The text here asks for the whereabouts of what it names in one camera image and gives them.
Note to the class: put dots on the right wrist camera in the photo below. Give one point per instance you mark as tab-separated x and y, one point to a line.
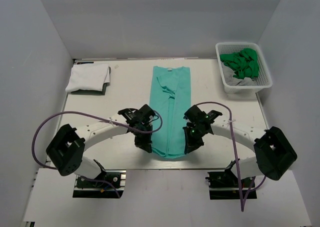
195	116

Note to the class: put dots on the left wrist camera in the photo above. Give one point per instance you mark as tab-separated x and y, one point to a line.
138	116

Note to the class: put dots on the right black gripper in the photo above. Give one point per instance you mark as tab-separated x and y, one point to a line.
191	144

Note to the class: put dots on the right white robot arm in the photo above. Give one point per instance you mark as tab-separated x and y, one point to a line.
274	155

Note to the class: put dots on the teal t-shirt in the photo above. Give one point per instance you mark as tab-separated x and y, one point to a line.
170	96

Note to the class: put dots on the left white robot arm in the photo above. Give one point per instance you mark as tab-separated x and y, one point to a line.
66	149

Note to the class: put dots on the green t-shirt in basket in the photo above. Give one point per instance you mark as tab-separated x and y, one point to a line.
244	63

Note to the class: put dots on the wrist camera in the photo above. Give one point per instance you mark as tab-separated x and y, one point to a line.
138	116
195	116

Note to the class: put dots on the folded white t-shirt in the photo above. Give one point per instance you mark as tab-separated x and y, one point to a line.
89	77

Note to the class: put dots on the white plastic basket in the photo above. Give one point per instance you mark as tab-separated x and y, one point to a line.
264	80

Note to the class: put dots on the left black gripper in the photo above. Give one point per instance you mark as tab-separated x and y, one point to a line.
145	144

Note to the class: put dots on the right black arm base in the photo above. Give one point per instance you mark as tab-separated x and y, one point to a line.
222	179

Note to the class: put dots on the white t-shirt in basket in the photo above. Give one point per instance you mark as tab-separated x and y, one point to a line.
233	81

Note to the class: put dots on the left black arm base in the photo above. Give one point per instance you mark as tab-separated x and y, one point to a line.
116	178

